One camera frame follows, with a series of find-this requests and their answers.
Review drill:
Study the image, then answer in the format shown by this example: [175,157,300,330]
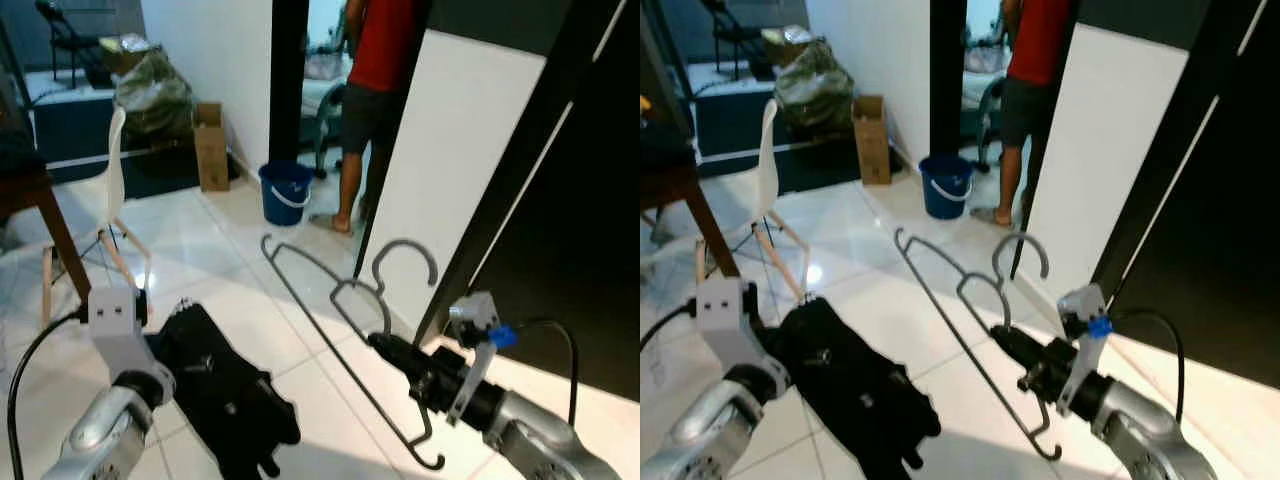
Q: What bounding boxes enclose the black folding chair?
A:
[700,0,776,76]
[35,0,119,89]

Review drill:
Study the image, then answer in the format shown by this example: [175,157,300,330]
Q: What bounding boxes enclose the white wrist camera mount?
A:
[88,287,179,401]
[695,277,791,401]
[445,292,519,426]
[1055,283,1116,416]

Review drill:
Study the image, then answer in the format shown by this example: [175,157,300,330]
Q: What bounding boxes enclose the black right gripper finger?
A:
[368,340,426,386]
[368,334,431,366]
[990,333,1041,373]
[990,326,1046,356]

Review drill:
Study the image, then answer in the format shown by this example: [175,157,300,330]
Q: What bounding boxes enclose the blue plastic bucket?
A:
[918,153,976,221]
[258,160,317,228]

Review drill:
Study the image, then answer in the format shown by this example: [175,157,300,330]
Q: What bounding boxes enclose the person in red shirt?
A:
[308,0,433,237]
[970,0,1081,229]

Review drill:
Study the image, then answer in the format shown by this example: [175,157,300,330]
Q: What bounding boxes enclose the dark brown wooden table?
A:
[640,160,741,281]
[0,165,93,306]

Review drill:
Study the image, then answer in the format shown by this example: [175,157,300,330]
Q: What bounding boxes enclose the dark navy shirt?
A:
[765,297,943,480]
[150,300,303,480]

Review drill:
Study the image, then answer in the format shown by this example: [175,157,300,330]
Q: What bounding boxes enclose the brown cardboard box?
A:
[192,101,232,193]
[852,95,893,186]

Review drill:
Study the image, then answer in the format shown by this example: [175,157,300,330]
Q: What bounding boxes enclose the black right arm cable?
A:
[1110,308,1186,426]
[510,318,579,426]

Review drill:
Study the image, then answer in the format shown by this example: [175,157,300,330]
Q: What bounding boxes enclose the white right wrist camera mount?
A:
[1055,283,1116,416]
[445,292,519,426]

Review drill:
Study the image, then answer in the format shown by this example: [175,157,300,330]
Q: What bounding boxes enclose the grey stuffed plastic bag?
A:
[772,28,856,136]
[108,35,197,141]

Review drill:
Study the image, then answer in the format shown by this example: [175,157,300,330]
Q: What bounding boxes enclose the black doorway frame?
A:
[268,0,311,169]
[928,0,969,159]

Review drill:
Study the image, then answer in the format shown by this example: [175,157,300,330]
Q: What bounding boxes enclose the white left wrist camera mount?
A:
[695,277,791,401]
[88,287,179,401]

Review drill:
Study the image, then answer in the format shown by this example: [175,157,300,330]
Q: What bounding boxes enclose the bed with white mattress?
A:
[303,50,351,116]
[962,45,1006,106]

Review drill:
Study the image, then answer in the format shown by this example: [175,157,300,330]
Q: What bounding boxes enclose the dark green chair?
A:
[312,82,349,181]

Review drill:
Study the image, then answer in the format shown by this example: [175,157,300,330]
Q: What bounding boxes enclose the white chair wooden legs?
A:
[695,98,813,301]
[40,105,153,326]

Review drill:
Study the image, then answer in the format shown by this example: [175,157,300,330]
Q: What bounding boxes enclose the thin plastic clothes hanger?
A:
[893,228,1063,463]
[260,233,448,471]

